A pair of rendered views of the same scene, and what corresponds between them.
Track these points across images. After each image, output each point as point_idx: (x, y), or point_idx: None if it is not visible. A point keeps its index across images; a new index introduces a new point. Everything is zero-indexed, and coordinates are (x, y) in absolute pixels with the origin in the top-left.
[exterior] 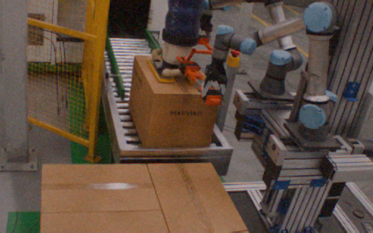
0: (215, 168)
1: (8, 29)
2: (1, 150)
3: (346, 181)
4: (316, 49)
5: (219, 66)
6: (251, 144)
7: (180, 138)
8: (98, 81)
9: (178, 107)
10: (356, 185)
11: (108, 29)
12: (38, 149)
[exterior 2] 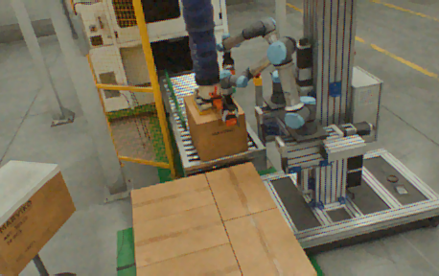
0: (257, 165)
1: (83, 100)
2: (103, 186)
3: (381, 152)
4: (282, 75)
5: (228, 100)
6: None
7: (225, 149)
8: (163, 120)
9: (216, 129)
10: (400, 152)
11: (170, 70)
12: (133, 178)
